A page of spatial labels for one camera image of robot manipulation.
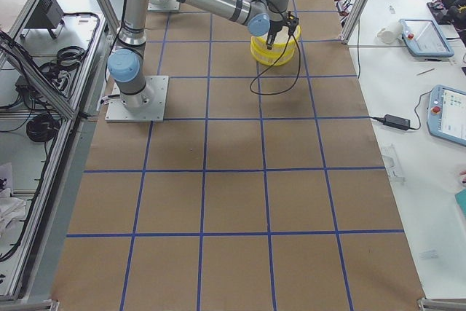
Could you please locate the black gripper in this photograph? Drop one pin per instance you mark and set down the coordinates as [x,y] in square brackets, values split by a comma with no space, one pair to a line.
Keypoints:
[274,28]

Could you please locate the white paper cup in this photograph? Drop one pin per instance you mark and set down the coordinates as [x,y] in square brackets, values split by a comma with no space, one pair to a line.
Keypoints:
[390,33]

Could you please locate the black power adapter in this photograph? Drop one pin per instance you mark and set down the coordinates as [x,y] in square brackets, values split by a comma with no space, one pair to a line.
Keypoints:
[397,122]

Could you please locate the blue teach pendant far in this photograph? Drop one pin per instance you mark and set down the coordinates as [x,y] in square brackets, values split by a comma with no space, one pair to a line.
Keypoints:
[425,39]

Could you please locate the blue teach pendant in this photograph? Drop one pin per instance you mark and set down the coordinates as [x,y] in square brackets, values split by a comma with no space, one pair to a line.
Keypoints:
[425,39]
[446,114]

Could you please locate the blue teach pendant near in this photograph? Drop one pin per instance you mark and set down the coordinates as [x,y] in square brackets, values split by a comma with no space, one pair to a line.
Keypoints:
[446,114]

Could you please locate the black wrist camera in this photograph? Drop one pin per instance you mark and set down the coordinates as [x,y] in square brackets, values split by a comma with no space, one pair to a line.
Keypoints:
[291,22]

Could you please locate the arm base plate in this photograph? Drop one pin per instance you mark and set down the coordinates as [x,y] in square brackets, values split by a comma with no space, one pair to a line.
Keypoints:
[163,6]
[146,106]

